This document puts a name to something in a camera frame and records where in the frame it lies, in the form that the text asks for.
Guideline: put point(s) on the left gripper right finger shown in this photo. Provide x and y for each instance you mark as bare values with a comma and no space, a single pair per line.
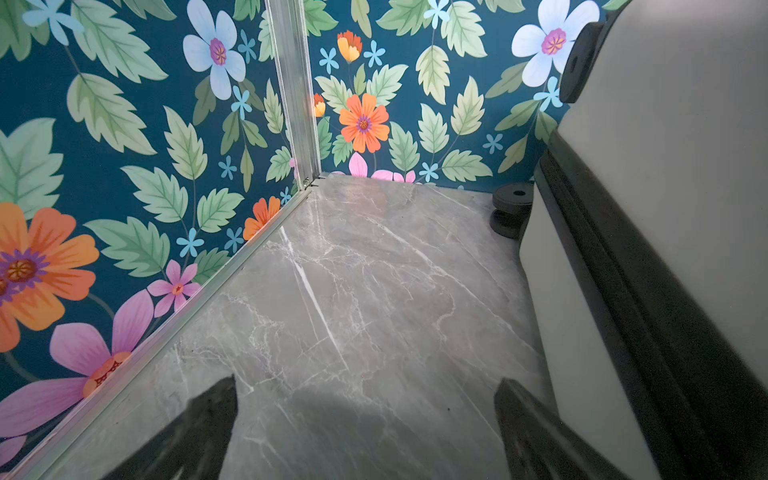
539,445

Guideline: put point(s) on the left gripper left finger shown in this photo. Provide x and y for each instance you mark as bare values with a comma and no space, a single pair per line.
193,445

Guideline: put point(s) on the white black suitcase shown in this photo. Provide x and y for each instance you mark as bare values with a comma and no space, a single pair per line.
646,248

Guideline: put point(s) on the aluminium frame cage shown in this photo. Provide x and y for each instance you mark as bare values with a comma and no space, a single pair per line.
143,145

